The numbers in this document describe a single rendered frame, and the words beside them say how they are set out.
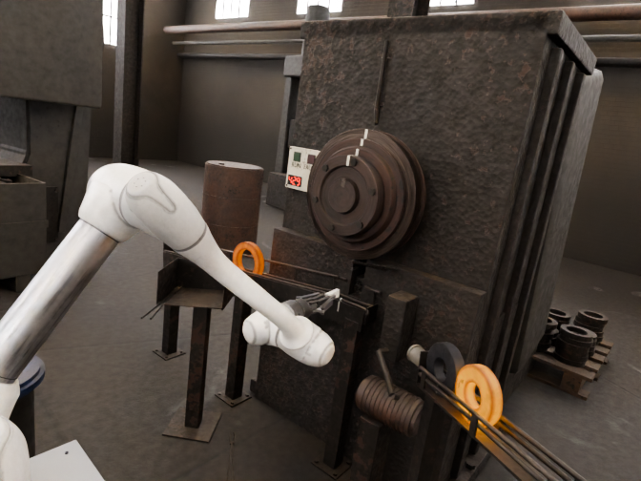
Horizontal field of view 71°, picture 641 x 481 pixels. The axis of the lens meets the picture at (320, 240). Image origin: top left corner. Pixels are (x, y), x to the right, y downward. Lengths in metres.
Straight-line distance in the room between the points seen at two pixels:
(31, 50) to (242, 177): 1.89
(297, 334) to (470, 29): 1.12
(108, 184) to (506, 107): 1.18
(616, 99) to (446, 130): 6.02
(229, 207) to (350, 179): 2.96
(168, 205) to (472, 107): 1.05
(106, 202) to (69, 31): 2.78
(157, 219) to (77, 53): 2.91
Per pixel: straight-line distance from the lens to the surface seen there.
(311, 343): 1.30
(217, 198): 4.46
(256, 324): 1.38
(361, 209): 1.55
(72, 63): 3.83
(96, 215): 1.14
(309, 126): 1.99
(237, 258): 2.14
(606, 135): 7.54
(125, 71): 8.42
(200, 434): 2.15
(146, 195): 1.00
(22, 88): 3.66
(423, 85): 1.72
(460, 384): 1.32
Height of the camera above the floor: 1.32
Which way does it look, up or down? 13 degrees down
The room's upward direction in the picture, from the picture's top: 8 degrees clockwise
